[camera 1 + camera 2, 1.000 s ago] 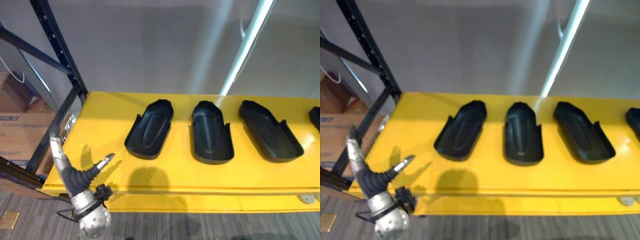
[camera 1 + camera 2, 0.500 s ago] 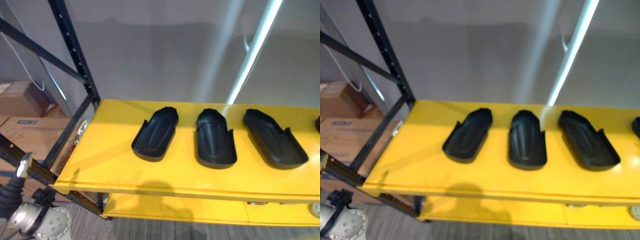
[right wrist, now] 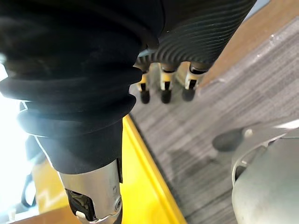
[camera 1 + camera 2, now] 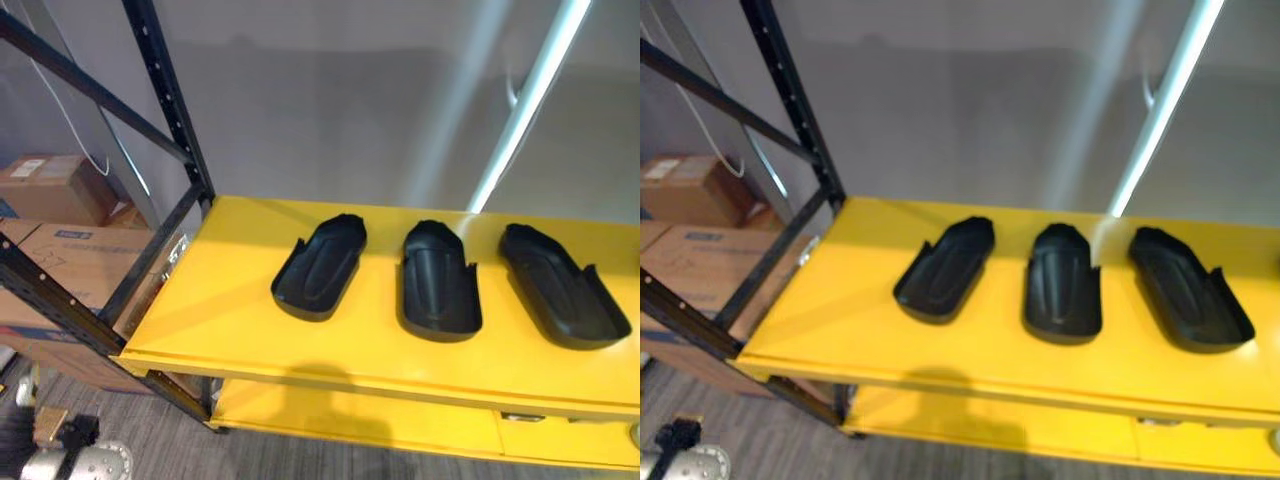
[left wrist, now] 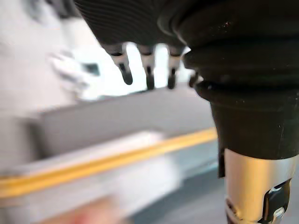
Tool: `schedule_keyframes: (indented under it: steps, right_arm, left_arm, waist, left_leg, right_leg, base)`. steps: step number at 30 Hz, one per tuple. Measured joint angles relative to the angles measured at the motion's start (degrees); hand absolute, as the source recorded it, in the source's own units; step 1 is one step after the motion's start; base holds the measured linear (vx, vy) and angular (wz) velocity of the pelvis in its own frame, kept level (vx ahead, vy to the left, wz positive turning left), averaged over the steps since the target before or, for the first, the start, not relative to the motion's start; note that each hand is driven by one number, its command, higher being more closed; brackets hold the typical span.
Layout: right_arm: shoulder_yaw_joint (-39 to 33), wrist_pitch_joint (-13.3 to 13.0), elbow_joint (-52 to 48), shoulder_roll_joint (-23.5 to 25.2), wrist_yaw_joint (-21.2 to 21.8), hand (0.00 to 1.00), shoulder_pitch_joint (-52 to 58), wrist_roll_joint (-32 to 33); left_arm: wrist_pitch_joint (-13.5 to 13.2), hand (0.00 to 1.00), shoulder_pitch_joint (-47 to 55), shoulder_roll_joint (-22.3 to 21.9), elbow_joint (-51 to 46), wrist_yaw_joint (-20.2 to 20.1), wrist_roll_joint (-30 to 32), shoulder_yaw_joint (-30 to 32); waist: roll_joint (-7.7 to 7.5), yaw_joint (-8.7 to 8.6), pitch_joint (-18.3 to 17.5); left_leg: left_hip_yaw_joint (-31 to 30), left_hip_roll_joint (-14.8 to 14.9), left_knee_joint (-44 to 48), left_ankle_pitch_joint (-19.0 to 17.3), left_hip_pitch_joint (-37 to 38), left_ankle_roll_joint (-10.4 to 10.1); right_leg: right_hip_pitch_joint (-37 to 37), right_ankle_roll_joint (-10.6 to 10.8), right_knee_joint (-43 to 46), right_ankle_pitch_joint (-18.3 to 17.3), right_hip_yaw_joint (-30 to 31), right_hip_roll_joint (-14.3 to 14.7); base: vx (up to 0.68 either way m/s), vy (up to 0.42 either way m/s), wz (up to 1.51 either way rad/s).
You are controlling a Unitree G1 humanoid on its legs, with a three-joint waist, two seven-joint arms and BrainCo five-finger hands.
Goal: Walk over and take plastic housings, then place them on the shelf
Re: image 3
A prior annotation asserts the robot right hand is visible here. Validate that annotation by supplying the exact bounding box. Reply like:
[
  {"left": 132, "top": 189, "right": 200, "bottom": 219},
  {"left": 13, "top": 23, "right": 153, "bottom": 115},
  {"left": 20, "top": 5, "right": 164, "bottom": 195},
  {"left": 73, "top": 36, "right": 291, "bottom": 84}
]
[{"left": 0, "top": 0, "right": 254, "bottom": 224}]

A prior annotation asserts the yellow plastic bin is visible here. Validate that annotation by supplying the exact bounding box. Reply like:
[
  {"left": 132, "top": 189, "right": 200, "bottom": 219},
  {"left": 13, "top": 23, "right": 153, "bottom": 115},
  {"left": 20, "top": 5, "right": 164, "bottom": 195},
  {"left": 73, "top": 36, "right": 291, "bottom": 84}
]
[{"left": 31, "top": 160, "right": 70, "bottom": 212}]

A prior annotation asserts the brown cardboard sheet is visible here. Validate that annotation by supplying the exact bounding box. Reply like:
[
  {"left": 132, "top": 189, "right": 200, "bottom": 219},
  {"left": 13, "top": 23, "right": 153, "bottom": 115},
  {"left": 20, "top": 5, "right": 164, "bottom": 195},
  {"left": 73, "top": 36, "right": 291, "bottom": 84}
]
[{"left": 0, "top": 209, "right": 78, "bottom": 224}]

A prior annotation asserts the robot dark right foot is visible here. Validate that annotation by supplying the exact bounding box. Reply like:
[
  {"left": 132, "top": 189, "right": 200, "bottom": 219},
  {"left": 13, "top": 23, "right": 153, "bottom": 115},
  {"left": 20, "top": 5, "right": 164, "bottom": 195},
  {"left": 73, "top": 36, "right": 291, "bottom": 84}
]
[{"left": 212, "top": 128, "right": 245, "bottom": 153}]

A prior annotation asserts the brown cardboard box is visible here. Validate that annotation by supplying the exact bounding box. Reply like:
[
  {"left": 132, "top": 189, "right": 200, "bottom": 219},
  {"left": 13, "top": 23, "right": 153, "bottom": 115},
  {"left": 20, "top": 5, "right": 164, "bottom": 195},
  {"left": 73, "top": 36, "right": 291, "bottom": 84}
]
[{"left": 198, "top": 0, "right": 299, "bottom": 88}]

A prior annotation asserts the robot silver right leg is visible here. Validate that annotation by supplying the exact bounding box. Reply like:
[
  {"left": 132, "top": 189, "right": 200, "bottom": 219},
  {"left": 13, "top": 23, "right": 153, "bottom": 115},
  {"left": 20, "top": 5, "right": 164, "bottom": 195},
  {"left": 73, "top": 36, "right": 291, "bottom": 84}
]
[{"left": 230, "top": 116, "right": 299, "bottom": 224}]

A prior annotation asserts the black cable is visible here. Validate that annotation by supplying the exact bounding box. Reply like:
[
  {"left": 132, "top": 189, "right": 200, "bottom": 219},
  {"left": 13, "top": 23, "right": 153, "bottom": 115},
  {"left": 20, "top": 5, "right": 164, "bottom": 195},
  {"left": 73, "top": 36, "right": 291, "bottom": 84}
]
[{"left": 21, "top": 174, "right": 37, "bottom": 209}]

